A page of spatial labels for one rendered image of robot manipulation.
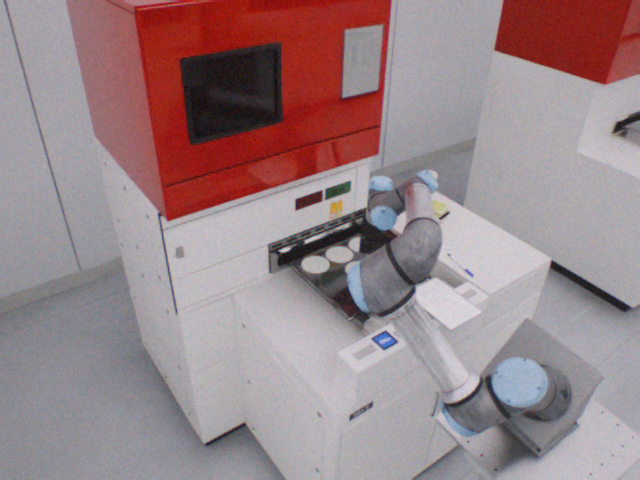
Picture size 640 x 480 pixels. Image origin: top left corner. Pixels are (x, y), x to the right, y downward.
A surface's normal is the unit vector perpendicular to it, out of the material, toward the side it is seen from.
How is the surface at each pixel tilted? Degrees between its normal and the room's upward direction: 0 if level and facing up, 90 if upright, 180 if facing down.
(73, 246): 90
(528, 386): 39
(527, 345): 46
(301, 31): 90
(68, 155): 90
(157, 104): 90
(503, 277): 0
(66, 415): 0
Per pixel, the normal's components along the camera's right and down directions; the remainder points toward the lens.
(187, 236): 0.58, 0.47
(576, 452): 0.02, -0.82
